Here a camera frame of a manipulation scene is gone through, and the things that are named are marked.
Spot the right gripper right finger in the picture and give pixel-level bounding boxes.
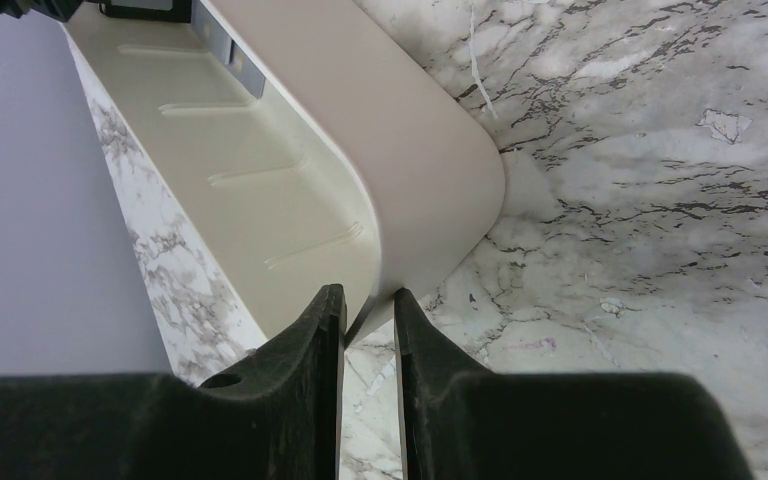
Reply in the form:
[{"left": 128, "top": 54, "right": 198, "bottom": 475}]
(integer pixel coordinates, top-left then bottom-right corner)
[{"left": 394, "top": 289, "right": 752, "bottom": 479}]

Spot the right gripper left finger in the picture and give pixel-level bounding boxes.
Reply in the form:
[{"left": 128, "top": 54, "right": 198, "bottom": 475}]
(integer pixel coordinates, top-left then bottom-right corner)
[{"left": 0, "top": 284, "right": 346, "bottom": 479}]

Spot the white oblong plastic tray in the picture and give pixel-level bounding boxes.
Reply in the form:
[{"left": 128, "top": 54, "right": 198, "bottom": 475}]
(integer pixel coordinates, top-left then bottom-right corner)
[{"left": 65, "top": 1, "right": 505, "bottom": 343}]

